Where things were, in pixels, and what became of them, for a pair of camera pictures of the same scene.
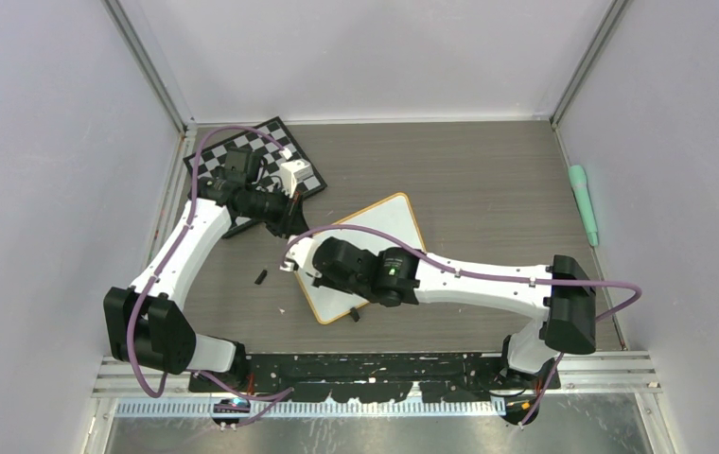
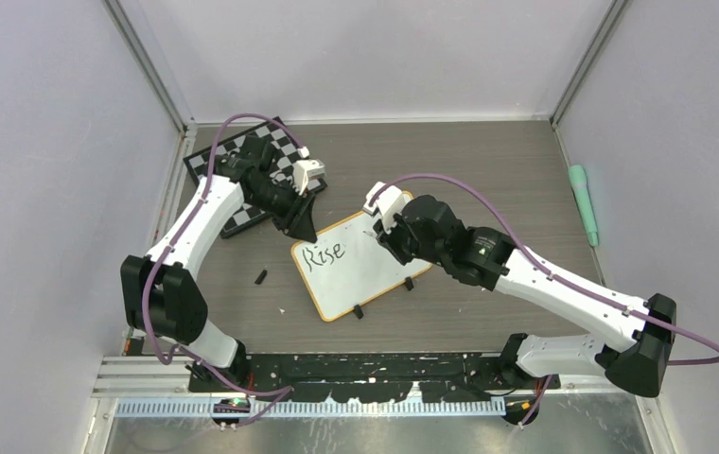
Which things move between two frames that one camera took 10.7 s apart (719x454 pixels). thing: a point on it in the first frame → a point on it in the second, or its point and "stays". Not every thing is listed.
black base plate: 376,377 stays
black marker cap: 261,277 stays
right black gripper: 327,280 → 390,239
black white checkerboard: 265,140 stays
